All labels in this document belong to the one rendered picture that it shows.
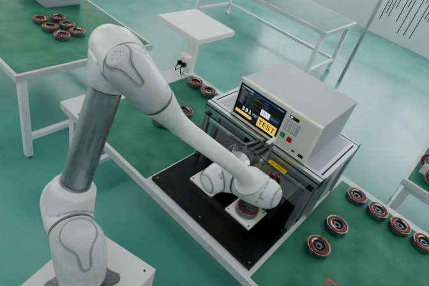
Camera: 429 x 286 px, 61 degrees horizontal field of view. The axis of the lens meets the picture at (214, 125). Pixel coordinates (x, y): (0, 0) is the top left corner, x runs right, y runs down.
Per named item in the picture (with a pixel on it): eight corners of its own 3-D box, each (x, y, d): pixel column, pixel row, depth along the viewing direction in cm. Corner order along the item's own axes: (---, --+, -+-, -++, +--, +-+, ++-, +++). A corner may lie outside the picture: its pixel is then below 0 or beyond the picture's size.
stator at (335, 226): (338, 218, 191) (341, 213, 189) (349, 235, 183) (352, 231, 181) (320, 219, 187) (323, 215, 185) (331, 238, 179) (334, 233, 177)
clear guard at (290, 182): (269, 219, 145) (274, 210, 142) (225, 183, 155) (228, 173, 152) (308, 184, 167) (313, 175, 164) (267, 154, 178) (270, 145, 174)
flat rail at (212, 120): (306, 195, 161) (308, 190, 159) (205, 119, 187) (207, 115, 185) (307, 193, 161) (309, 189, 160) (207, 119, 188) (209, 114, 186)
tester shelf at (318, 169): (317, 189, 156) (322, 182, 154) (205, 107, 185) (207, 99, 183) (357, 150, 186) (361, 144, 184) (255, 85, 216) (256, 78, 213)
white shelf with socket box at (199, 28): (184, 103, 242) (198, 40, 215) (149, 75, 258) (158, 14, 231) (218, 89, 266) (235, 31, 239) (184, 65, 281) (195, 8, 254)
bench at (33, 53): (24, 163, 266) (15, 76, 221) (-72, 49, 345) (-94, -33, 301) (143, 116, 341) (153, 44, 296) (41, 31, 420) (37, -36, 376)
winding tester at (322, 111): (303, 165, 160) (322, 129, 148) (230, 112, 179) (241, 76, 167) (340, 134, 187) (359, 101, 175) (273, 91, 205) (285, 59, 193)
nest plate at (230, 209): (248, 230, 168) (249, 228, 167) (224, 209, 175) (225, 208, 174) (266, 214, 178) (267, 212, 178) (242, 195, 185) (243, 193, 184)
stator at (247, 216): (250, 224, 170) (253, 219, 168) (230, 210, 173) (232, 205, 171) (261, 210, 178) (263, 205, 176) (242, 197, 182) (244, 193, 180)
